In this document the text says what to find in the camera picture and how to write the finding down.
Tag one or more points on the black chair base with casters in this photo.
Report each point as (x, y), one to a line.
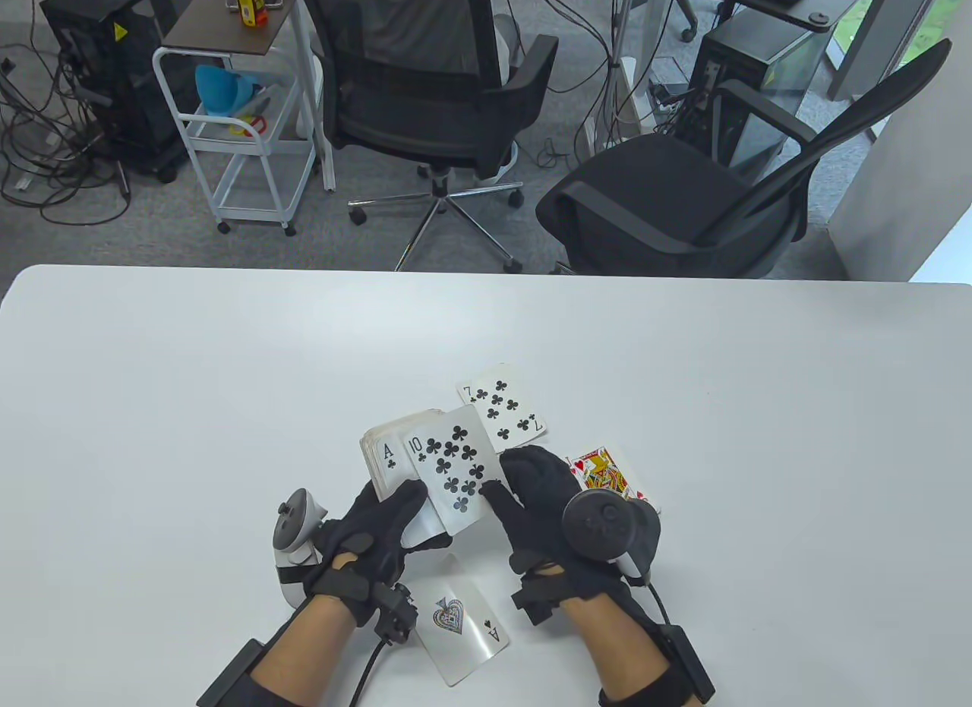
(687, 33)

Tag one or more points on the large spade playing card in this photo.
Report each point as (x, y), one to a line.
(459, 623)

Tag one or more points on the black mesh back office chair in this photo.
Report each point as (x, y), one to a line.
(410, 122)

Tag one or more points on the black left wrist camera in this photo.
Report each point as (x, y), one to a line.
(396, 614)

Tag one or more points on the person's right hand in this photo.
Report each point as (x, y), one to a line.
(539, 502)

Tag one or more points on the black padded office chair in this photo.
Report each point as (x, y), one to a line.
(653, 183)

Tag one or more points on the blue plastic bowl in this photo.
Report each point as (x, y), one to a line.
(220, 88)

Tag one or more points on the person's right forearm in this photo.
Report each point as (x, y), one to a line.
(615, 650)

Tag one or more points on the person's left hand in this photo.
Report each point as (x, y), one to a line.
(368, 536)

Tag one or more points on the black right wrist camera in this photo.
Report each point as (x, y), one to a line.
(535, 602)

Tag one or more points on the brown top white side table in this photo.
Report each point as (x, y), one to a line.
(220, 16)

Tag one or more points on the black glass side computer tower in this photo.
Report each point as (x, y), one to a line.
(790, 58)

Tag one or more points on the person's left forearm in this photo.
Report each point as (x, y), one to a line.
(304, 646)

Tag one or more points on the black computer tower yellow sticker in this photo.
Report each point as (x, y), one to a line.
(114, 92)

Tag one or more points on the black clubs playing card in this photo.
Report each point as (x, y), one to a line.
(448, 464)
(505, 403)

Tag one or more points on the yellow and red packet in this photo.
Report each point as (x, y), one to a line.
(247, 4)

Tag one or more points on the small black power adapter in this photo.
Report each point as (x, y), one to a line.
(668, 93)

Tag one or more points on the hearts face playing card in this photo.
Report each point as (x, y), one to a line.
(600, 471)

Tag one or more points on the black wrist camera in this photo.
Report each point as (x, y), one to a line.
(535, 602)
(396, 614)

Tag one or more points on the small black round object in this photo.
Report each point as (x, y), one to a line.
(818, 18)

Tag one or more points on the dark office desk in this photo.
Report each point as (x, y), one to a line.
(835, 1)

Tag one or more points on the grey left hand controller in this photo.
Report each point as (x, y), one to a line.
(292, 521)

